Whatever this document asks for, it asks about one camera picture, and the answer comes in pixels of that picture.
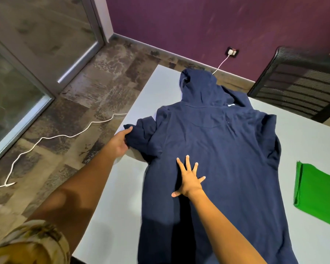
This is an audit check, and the person's right hand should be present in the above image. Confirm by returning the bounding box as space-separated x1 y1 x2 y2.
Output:
171 155 206 198

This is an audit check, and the person's left hand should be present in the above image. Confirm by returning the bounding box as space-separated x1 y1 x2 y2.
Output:
104 126 133 159

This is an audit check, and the navy blue hooded sweatshirt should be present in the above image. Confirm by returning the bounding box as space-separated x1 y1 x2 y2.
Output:
123 68 299 264

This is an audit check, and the person's left forearm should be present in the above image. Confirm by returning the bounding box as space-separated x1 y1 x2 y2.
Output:
26 147 114 254

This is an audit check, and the person's right forearm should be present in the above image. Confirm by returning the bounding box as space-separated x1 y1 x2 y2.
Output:
188 190 267 264

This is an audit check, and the green folded cloth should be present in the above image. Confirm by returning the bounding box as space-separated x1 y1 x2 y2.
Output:
293 161 330 230

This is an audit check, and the black mesh office chair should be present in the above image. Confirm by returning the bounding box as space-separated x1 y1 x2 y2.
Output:
247 46 330 124

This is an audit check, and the camouflage shirt sleeve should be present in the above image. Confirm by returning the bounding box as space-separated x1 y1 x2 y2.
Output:
0 219 71 264

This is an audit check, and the white power cable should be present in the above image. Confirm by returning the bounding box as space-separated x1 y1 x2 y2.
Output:
0 54 231 206

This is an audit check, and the glass door with metal frame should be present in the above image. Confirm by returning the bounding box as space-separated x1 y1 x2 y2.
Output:
0 0 105 171

